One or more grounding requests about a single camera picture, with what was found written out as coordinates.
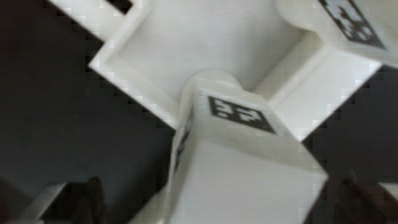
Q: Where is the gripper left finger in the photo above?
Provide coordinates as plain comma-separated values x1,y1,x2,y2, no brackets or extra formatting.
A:
18,177,107,224

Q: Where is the white chair leg block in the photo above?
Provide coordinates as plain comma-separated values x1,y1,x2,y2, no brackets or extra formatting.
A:
128,70,327,224

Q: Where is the white chair seat part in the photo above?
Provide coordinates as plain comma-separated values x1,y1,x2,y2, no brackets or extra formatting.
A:
48,0,381,139

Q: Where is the white chair leg with tag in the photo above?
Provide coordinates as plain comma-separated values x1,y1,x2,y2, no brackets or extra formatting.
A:
276,0,398,68

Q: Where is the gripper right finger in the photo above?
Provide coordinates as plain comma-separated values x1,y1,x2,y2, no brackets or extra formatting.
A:
333,179,398,224

